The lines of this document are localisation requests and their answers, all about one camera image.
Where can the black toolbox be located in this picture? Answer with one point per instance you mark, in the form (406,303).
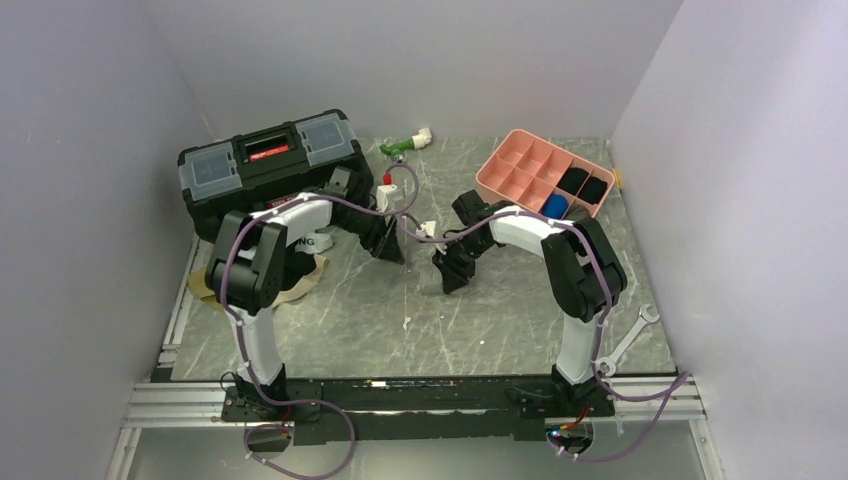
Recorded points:
(250,172)

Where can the pink divided organizer tray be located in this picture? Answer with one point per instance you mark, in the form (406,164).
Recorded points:
(525,169)

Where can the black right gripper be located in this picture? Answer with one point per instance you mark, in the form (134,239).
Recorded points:
(454,274)

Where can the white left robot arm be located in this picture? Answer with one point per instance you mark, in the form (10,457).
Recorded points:
(247,271)

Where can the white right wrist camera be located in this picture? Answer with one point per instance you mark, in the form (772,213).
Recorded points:
(427,230)

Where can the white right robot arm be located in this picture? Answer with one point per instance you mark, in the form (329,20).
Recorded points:
(583,273)

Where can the silver wrench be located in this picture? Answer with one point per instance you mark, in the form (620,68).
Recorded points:
(607,365)

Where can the black rolled underwear right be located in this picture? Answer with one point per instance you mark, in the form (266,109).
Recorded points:
(593,190)

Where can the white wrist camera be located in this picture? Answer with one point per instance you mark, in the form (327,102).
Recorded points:
(387,195)
(427,230)

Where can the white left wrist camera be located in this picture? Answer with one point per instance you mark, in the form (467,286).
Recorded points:
(387,195)

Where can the blue rolled underwear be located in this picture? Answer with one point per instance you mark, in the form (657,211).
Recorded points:
(555,207)

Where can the black rolled underwear left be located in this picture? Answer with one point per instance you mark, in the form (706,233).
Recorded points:
(572,180)

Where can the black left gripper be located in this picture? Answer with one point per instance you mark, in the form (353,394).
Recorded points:
(390,247)

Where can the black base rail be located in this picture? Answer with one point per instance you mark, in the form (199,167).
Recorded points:
(412,408)

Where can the black rolled underwear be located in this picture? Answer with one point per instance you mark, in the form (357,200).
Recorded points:
(593,190)
(572,180)

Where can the green white pipe fitting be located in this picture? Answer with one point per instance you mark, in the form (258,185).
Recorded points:
(396,152)

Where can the aluminium frame rail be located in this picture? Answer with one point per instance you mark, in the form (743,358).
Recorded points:
(199,404)

